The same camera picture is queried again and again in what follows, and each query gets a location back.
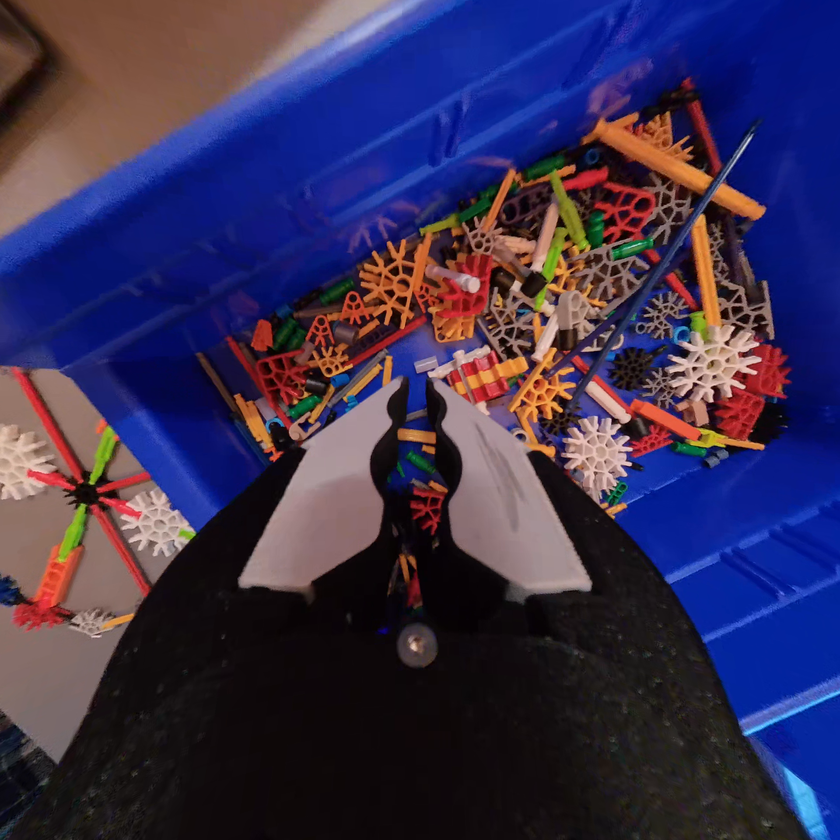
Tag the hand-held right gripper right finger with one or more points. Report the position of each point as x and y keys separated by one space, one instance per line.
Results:
x=512 y=518

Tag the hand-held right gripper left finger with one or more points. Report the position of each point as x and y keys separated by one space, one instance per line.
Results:
x=321 y=518

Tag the pile of colourful toy pieces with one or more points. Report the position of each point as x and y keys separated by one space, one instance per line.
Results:
x=525 y=295

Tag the colourful toy wheel model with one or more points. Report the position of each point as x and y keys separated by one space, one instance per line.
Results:
x=82 y=495

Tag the blue plastic bin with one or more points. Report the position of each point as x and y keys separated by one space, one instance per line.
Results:
x=197 y=229

